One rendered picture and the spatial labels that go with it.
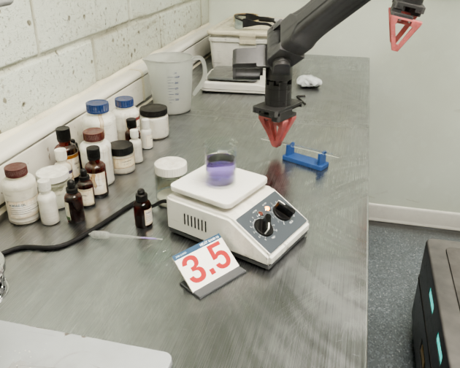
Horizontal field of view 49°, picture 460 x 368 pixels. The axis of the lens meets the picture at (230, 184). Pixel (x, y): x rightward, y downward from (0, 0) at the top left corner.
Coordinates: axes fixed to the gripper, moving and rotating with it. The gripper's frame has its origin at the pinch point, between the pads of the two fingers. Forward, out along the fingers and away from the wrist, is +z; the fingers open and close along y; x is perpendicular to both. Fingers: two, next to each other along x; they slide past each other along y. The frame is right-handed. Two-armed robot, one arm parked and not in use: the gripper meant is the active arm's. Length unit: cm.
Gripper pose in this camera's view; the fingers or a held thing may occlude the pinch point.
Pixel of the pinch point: (276, 142)
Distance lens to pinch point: 114.1
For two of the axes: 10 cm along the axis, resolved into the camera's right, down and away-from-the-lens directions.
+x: 7.7, 2.7, -5.7
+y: -6.4, 3.4, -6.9
